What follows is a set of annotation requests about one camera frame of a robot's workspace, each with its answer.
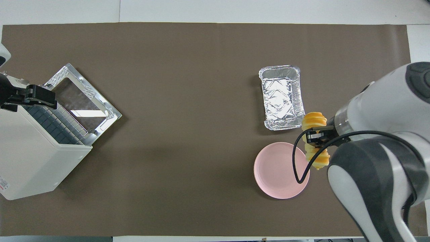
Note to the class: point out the golden ridged bread loaf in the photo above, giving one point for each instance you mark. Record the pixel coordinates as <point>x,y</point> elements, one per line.
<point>315,119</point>

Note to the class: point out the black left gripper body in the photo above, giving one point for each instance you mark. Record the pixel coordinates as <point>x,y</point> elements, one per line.
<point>40,95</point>

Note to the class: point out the pink round plate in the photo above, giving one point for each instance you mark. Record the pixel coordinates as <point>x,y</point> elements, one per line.
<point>275,171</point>

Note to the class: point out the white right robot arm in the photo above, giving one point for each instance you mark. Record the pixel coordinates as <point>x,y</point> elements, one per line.
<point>386,101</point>

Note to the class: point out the cream toaster oven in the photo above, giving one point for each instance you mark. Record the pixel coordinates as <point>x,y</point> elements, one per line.
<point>30,151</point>

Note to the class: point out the brown table mat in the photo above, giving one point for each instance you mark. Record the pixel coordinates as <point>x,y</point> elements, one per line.
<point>168,185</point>

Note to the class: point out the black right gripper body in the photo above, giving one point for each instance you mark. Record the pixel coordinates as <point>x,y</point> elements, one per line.
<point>322,136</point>

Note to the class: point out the glass oven door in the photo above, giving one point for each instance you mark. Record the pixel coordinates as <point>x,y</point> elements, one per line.
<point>77,97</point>

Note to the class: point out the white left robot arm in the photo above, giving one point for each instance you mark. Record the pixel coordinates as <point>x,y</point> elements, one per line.
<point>4,55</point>

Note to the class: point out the aluminium foil tray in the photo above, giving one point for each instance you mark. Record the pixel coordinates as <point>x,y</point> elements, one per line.
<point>280,97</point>

